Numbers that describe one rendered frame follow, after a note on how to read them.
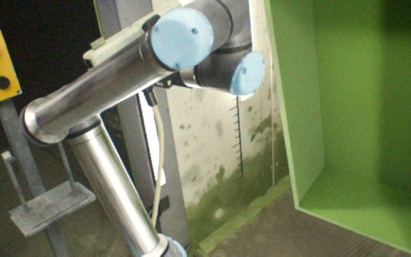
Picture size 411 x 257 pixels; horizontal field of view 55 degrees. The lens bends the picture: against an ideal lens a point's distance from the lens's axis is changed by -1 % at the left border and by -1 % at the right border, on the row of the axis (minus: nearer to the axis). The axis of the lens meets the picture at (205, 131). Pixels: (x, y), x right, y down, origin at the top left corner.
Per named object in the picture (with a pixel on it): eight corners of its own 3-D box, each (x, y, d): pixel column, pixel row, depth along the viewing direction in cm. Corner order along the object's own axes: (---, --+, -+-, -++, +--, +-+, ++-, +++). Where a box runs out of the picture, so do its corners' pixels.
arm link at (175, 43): (-9, 126, 100) (175, -5, 58) (31, 106, 109) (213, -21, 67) (19, 164, 103) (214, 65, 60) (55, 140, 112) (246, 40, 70)
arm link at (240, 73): (267, 42, 79) (270, 88, 84) (217, 37, 87) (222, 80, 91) (240, 56, 73) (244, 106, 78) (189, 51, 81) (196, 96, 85)
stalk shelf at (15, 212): (72, 180, 193) (71, 178, 192) (95, 199, 178) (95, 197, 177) (8, 214, 175) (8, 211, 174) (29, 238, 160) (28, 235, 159)
